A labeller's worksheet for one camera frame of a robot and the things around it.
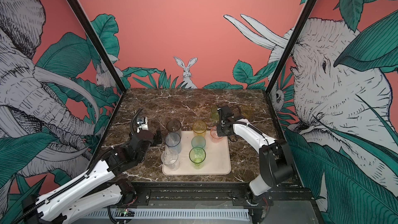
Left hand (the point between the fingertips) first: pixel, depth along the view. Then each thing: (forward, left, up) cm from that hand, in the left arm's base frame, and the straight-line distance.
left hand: (151, 128), depth 75 cm
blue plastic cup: (0, -9, -13) cm, 16 cm away
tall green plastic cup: (-13, -22, -5) cm, 26 cm away
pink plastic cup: (+3, -32, -16) cm, 36 cm away
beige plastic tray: (-11, -34, -21) cm, 41 cm away
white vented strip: (-34, -11, -21) cm, 41 cm away
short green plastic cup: (+20, -35, -17) cm, 43 cm away
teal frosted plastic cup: (0, -23, -18) cm, 30 cm away
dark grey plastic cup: (+6, -9, -9) cm, 15 cm away
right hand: (+5, -36, -12) cm, 38 cm away
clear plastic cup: (-8, -7, -20) cm, 22 cm away
